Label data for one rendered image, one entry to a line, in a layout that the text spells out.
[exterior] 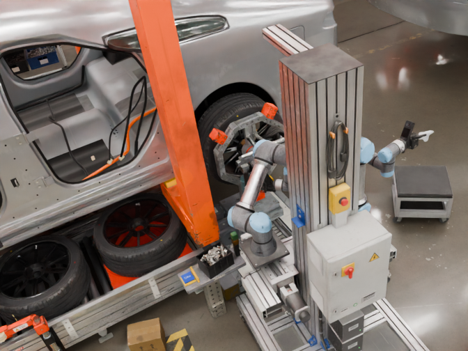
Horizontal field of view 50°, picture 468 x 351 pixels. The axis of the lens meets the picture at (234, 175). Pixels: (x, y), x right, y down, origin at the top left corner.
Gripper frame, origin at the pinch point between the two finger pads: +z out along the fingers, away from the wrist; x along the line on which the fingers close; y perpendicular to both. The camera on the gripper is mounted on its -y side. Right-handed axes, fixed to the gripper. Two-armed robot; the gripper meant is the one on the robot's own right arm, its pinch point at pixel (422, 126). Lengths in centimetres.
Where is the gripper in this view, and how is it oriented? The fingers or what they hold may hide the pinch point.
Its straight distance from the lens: 312.0
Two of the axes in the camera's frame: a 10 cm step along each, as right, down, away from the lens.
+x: 5.9, 3.4, -7.4
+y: 2.1, 8.2, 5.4
